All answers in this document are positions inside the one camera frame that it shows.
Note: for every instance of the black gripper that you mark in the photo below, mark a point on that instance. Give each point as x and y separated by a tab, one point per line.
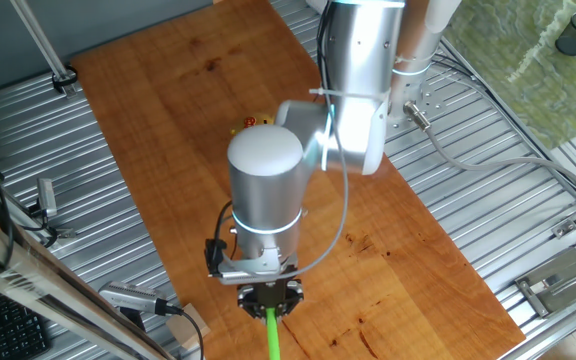
271	295

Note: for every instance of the orange green toy shovel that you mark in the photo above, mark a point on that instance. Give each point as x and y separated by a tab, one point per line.
273	335

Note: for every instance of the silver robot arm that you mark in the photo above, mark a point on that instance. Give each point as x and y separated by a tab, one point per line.
268	200

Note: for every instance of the large wooden block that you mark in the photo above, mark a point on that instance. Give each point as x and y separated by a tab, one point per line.
183	327

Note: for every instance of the golden piggy bank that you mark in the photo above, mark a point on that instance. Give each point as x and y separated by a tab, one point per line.
250	122

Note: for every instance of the brown wooden board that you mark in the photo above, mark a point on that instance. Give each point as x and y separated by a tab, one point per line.
168	75

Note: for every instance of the black keyboard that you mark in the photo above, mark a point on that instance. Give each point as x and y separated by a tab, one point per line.
8	330

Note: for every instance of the silver metal pole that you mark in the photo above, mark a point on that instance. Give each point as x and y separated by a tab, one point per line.
38	40

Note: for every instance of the silver ribbed camera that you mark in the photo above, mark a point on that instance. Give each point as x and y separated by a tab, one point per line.
128	296

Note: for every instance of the shiny silver frame bar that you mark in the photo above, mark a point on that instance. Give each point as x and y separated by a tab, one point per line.
28	280

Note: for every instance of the small silver camera with clamp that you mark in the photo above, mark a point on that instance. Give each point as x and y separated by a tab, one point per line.
46	197

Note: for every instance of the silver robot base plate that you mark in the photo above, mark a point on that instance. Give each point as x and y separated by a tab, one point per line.
433	95

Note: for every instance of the silver metal bracket plate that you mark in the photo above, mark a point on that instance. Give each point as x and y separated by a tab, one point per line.
560	285

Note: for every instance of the small silver corner bracket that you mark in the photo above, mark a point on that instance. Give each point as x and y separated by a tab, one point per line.
564	228

